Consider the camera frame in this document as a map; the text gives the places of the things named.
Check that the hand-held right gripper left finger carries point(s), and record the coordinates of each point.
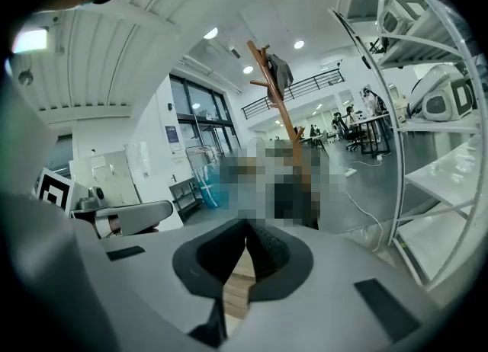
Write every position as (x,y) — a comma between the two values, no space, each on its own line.
(133,297)

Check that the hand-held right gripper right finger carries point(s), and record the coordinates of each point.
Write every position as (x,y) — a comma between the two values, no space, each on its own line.
(324,304)

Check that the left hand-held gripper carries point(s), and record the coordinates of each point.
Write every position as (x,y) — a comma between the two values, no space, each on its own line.
(55,190)

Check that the brown wooden coat rack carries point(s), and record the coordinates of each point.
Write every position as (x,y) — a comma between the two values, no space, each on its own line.
(284,114)

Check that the black low shelf rack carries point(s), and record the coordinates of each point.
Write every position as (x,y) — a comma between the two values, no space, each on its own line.
(187,198)

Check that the white locker cabinet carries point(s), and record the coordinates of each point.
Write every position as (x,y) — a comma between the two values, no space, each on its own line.
(114,179)

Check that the blue wrapped roll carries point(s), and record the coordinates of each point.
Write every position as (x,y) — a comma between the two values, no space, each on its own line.
(207,190)

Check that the wooden plank platform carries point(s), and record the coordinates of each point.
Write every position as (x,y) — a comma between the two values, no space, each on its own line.
(238,297)

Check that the black framed glass door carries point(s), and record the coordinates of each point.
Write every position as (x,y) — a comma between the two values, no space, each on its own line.
(202,114)

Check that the white power strip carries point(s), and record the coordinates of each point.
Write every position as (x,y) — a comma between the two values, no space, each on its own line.
(350,171)

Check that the round ceiling light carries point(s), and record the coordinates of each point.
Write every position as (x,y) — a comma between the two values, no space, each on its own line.
(210,33)
(299,44)
(248,69)

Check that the white metal shelving unit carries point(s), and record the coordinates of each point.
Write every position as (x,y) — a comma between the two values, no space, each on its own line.
(438,167)

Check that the white office desk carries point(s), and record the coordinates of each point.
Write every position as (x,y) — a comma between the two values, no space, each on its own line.
(375,118)

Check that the black metal railing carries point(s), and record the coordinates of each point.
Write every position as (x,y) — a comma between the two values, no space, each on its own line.
(305,87)

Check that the white device with dark window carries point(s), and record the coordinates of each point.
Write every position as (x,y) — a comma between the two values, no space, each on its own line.
(400,15)
(434,99)

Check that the blue wall poster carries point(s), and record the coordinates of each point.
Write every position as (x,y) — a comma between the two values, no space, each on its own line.
(172,139)

